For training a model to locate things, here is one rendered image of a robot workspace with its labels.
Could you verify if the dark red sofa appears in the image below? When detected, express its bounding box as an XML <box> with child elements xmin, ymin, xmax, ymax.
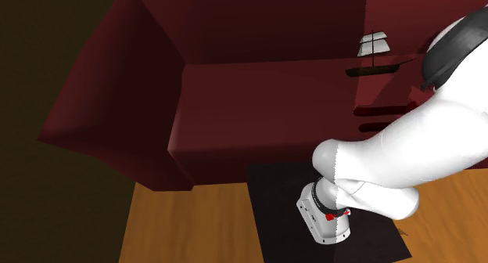
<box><xmin>37</xmin><ymin>0</ymin><xmax>488</xmax><ymax>193</ymax></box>

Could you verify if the dark robot stand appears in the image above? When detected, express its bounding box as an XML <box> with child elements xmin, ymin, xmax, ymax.
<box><xmin>247</xmin><ymin>161</ymin><xmax>413</xmax><ymax>263</ymax></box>

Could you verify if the model sailing ship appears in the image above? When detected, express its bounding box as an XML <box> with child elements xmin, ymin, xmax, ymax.
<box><xmin>344</xmin><ymin>29</ymin><xmax>418</xmax><ymax>78</ymax></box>

